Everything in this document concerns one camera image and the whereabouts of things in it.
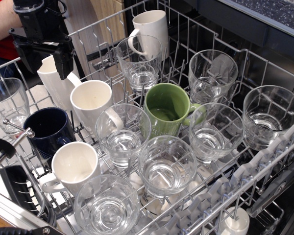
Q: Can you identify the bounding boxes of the grey plastic tine row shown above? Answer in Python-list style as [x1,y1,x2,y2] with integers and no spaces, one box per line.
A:
[164,125,294,235]

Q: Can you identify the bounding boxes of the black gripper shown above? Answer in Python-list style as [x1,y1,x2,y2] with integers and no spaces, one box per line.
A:
[9,0,74,80]

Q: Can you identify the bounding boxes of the white mug behind gripper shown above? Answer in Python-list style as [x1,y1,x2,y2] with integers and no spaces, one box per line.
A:
[37,55,81,111]

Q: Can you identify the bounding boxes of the clear glass far right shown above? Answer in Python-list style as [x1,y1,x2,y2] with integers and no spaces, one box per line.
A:
[243,85,294,151]

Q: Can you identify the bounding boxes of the black clamp with metal screw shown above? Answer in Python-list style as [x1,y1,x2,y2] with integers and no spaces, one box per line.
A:
[0,118,35,164]

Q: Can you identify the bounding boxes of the tall white mug back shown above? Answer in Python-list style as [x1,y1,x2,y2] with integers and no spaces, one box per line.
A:
[129,10,170,61]

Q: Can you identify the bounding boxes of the clear glass back centre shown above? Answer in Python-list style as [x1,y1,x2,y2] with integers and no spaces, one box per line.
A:
[116,35,162,95]

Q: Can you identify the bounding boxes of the green ceramic mug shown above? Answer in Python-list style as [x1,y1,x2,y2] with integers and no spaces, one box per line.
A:
[144,83,201,138]

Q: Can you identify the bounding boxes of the clear glass front centre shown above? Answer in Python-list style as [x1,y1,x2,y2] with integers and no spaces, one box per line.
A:
[138,136,197,198]

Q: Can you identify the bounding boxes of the clear glass far left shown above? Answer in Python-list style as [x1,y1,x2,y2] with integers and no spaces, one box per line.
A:
[0,78,30,139]

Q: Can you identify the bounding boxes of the white mug front left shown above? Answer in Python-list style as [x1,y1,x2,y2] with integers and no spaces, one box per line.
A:
[39,141,100,196]

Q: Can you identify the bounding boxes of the white mug middle left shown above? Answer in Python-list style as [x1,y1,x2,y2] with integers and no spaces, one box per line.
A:
[70,80,123,138]

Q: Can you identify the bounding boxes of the clear glass centre right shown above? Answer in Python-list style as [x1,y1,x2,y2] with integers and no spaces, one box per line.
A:
[189,103,245,164]

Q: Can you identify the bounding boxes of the clear glass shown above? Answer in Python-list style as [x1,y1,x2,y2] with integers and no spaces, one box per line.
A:
[116,35,162,95]
[96,103,151,168]
[243,85,294,151]
[138,136,197,198]
[0,78,30,139]
[188,49,238,104]
[189,103,245,164]
[74,175,140,235]

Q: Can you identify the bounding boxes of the person's bare forearm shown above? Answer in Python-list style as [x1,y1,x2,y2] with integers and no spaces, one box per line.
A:
[0,0,22,40]

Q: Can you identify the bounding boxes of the clear glass front left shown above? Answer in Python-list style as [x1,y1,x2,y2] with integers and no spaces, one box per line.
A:
[74,175,140,235]

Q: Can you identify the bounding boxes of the grey wire dishwasher rack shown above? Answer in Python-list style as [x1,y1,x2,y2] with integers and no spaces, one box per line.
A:
[0,0,294,235]

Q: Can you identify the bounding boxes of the white rack roller wheel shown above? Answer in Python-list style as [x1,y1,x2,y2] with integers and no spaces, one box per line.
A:
[220,207,250,235]

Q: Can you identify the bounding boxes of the clear glass back right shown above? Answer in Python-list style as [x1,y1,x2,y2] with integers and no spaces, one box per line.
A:
[188,49,238,104]

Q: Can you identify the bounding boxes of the dark blue mug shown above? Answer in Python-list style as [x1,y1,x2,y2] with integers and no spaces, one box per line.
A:
[24,107,76,171]

